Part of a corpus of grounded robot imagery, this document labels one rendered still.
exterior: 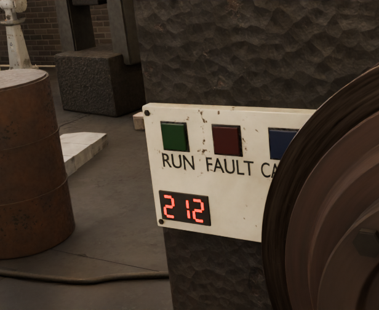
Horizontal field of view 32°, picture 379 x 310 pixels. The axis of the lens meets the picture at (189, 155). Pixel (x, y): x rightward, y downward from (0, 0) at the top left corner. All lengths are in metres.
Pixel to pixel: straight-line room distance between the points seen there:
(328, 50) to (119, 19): 5.23
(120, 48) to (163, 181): 5.12
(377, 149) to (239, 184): 0.30
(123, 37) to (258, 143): 5.17
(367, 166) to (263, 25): 0.28
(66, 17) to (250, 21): 5.76
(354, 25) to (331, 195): 0.22
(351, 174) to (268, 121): 0.22
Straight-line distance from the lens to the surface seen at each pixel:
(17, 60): 9.26
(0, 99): 3.27
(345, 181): 0.61
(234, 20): 0.82
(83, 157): 4.83
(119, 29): 5.98
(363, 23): 0.76
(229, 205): 0.88
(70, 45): 6.57
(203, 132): 0.86
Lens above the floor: 1.45
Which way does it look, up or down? 18 degrees down
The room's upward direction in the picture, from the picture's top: 6 degrees counter-clockwise
